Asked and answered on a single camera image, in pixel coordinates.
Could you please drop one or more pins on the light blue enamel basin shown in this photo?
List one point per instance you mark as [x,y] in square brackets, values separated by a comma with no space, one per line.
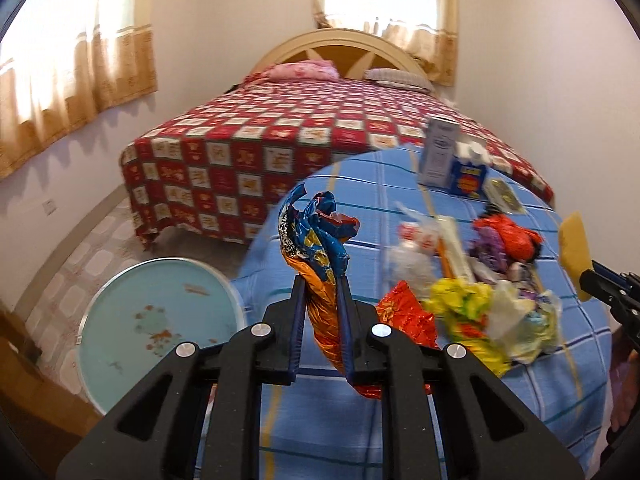
[150,300]

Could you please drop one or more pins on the striped pillow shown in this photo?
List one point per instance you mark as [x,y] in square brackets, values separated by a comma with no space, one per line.
[397,79]

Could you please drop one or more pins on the white red-printed plastic bag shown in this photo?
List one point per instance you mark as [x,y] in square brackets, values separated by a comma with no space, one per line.
[412,250]

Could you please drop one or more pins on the red snack wrapper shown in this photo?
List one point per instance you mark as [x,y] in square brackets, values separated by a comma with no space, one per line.
[405,315]

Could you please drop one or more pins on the bed with red quilt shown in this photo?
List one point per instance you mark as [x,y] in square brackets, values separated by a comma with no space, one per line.
[300,135]

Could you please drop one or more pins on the white blue milk carton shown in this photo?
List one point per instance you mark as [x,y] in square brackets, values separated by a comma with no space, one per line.
[439,152]

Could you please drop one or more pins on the yellow sponge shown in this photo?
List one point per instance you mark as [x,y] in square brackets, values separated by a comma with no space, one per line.
[574,250]

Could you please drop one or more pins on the person's right forearm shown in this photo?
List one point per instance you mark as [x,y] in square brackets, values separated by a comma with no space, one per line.
[625,385]

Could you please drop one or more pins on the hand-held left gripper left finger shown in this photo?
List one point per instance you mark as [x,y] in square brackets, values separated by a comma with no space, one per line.
[295,320]

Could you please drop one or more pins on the dark flat packet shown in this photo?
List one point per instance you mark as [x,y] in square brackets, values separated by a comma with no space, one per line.
[504,196]

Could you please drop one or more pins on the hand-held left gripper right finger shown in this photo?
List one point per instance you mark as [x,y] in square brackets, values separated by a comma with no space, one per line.
[346,330]

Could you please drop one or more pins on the purple wrapper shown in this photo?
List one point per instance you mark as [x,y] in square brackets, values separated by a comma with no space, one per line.
[487,255]

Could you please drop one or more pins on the red plastic bag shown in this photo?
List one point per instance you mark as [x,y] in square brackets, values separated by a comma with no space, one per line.
[510,237]

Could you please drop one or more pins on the clear plastic bag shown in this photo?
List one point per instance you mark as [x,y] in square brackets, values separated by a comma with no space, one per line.
[525,320]

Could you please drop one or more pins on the wooden cabinet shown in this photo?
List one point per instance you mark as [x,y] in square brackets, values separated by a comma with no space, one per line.
[30,370]

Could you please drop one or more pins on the cream wooden headboard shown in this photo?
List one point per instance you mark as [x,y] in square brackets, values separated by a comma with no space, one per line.
[340,45]

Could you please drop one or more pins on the wide beige patterned curtain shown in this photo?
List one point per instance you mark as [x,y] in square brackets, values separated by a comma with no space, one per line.
[75,60]

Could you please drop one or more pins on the yellow snack wrapper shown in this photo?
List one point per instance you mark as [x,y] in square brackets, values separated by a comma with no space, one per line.
[460,310]

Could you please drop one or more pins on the small blue carton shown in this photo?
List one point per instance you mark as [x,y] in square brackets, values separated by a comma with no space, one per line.
[469,177]

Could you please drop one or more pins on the white wall socket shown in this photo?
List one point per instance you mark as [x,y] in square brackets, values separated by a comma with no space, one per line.
[50,206]

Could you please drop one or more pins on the pink pillow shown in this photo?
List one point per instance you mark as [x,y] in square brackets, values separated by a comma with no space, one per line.
[305,70]

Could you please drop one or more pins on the blue orange snack wrapper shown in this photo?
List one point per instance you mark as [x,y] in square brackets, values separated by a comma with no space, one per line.
[320,255]

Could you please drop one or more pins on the narrow beige patterned curtain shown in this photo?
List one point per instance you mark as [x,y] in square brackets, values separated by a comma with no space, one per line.
[430,30]

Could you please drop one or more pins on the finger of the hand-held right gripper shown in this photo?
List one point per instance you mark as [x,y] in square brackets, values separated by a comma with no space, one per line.
[605,289]
[612,274]

